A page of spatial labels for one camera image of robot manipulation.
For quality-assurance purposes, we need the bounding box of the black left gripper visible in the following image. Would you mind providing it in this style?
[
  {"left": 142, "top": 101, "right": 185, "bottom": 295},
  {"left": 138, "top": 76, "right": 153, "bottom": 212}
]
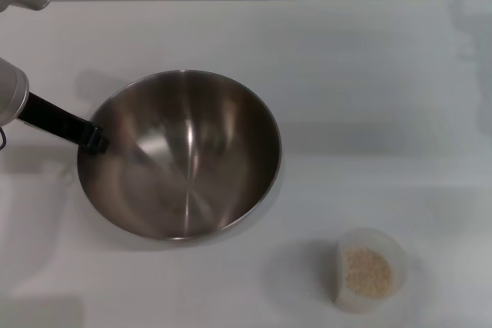
[{"left": 21, "top": 91, "right": 111, "bottom": 155}]

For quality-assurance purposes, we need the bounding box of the stainless steel mixing bowl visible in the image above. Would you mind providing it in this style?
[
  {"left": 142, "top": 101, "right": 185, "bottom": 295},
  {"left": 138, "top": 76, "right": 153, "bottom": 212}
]
[{"left": 75, "top": 69, "right": 282, "bottom": 242}]

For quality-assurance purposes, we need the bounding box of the beige uncooked rice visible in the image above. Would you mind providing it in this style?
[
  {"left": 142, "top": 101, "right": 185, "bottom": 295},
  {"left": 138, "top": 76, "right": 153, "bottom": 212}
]
[{"left": 344, "top": 247, "right": 394, "bottom": 297}]

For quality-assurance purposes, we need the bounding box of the translucent plastic measuring cup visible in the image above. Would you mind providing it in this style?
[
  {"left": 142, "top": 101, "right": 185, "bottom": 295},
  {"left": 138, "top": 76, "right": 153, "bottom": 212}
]
[{"left": 334, "top": 227, "right": 408, "bottom": 303}]

